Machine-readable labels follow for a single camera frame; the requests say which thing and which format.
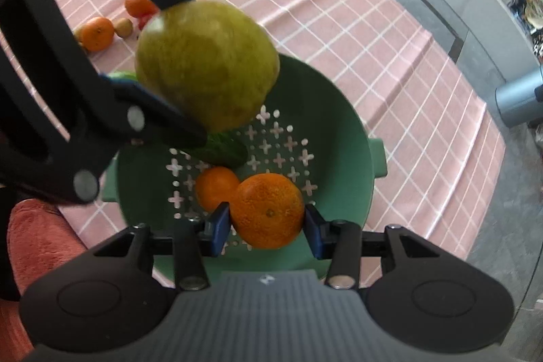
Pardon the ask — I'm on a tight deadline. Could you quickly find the green colander bowl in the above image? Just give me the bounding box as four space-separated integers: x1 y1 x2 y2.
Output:
99 54 389 286

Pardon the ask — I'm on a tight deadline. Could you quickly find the pink checked tablecloth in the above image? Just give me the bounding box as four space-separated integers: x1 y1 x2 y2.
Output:
0 0 507 282

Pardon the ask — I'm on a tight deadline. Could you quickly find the large orange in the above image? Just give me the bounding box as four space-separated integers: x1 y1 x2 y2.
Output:
230 173 306 250

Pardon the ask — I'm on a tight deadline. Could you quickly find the orange-red plush blanket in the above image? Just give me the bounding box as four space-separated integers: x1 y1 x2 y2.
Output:
0 198 90 362

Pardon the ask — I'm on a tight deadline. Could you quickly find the grey pedal trash can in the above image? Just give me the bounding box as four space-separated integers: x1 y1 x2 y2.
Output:
495 69 543 128

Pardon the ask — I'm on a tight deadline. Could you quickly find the small orange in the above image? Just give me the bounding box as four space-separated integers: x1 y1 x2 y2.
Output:
195 166 240 212

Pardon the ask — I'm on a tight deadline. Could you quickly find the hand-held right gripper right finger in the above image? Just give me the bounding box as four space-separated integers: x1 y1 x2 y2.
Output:
303 203 452 290

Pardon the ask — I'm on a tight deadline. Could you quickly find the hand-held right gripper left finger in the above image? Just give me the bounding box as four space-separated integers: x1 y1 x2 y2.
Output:
91 201 232 290

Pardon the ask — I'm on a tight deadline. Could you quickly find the yellow-green pear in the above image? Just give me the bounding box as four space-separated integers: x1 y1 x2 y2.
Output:
135 1 281 134

